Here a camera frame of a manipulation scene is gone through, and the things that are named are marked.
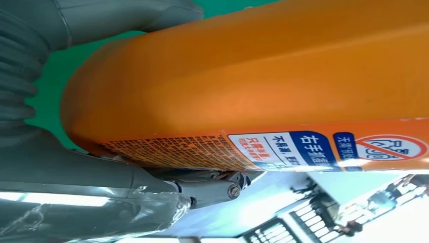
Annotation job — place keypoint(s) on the black metal railing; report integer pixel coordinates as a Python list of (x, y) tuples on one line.
[(291, 224)]

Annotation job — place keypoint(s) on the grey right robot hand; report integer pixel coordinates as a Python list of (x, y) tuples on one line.
[(83, 194)]

